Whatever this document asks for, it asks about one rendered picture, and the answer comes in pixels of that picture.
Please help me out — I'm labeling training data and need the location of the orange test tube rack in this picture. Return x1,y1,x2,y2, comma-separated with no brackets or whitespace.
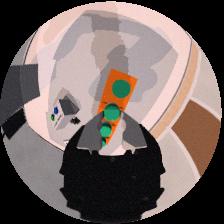
97,69,138,145

